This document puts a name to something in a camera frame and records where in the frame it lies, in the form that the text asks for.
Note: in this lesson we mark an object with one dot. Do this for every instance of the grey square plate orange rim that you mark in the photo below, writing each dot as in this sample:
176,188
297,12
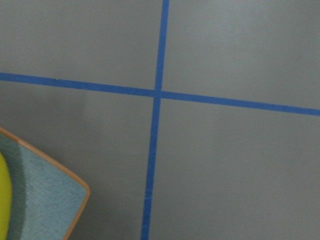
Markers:
47,198

